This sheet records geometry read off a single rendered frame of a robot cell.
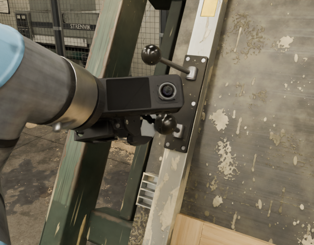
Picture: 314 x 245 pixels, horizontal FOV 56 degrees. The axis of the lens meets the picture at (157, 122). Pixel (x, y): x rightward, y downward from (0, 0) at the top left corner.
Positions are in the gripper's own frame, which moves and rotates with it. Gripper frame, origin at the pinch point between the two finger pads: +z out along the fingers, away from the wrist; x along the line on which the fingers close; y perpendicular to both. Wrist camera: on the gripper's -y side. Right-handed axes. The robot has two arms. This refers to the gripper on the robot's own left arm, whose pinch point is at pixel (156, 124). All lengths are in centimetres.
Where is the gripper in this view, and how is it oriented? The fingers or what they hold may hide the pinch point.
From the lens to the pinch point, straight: 51.9
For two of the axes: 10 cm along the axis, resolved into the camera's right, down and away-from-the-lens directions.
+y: -9.2, 1.6, 3.7
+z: 3.9, 1.7, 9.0
